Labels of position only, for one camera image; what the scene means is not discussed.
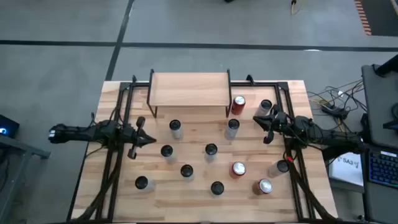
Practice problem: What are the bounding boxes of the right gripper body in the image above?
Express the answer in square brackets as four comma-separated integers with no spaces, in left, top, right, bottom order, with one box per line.
[263,105,289,144]

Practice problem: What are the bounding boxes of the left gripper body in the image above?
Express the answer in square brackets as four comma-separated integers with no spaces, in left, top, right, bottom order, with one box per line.
[119,116,146,160]

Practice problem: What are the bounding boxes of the slim silver can blue palms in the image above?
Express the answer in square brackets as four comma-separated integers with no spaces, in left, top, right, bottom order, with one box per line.
[254,98,274,118]
[204,143,218,163]
[224,118,241,141]

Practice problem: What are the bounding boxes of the slim silver can tropical print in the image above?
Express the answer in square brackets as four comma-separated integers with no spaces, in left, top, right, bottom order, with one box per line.
[160,144,177,165]

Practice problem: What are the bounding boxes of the red soda can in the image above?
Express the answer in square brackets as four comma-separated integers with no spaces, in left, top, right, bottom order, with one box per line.
[230,95,247,116]

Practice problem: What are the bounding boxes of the slim silver can peach print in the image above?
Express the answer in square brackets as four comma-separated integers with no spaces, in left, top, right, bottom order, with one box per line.
[180,164,195,183]
[169,119,183,140]

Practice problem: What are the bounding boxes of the red Coke Zero can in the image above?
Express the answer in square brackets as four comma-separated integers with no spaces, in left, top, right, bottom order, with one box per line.
[229,161,248,180]

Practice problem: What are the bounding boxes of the red Coca-Cola can white script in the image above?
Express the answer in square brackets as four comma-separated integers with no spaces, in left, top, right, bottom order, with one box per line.
[252,178,274,196]

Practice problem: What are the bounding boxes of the slim silver can pineapple print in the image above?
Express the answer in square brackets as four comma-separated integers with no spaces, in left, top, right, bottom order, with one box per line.
[210,181,225,197]

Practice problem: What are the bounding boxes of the slim silver can yellow print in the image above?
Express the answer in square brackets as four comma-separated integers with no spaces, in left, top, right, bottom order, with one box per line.
[134,175,155,193]

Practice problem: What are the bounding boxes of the slim silver can black lid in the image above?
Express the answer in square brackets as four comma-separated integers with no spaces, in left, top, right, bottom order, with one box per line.
[267,159,290,179]

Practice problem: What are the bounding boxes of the black power strip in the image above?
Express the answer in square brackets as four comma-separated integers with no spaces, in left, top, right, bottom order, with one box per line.
[322,104,349,119]

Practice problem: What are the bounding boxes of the white paper sign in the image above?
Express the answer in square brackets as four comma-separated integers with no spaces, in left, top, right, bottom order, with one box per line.
[328,151,364,187]

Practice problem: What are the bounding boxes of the grey side desk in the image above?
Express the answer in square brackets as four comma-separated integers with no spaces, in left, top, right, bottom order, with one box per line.
[360,63,398,224]

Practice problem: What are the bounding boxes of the grey metal cart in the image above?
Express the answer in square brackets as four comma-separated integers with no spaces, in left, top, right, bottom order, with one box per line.
[0,133,52,224]

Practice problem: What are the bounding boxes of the black keyboard blue backlight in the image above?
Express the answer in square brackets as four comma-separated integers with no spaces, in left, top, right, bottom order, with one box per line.
[368,149,398,189]

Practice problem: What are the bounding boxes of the black box blue light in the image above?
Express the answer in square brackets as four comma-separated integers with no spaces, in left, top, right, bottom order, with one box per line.
[0,114,20,139]

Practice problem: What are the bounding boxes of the black pole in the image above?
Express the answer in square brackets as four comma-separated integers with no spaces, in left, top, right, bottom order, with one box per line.
[374,54,398,77]

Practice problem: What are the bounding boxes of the black mat orange edge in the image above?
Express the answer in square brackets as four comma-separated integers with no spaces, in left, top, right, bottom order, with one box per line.
[354,0,398,37]

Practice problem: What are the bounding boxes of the black aluminium table frame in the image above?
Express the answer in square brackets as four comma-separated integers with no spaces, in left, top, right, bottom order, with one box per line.
[70,74,338,223]

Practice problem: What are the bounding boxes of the wooden shelf black metal frame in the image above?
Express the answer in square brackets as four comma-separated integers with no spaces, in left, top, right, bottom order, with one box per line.
[146,68,233,119]

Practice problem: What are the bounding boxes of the yellow cable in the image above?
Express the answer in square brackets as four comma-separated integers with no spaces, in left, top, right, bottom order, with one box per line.
[290,0,304,16]

